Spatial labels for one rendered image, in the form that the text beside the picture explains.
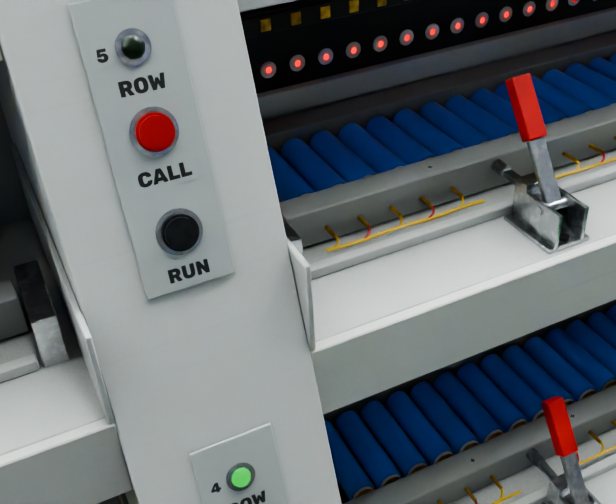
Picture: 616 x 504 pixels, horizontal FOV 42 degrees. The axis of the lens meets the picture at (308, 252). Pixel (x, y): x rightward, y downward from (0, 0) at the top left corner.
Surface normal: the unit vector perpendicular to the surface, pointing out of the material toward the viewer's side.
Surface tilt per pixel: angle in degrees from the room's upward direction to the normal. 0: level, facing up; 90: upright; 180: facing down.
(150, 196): 90
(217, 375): 90
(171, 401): 90
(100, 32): 90
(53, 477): 109
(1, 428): 19
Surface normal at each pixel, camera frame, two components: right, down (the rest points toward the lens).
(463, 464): -0.05, -0.81
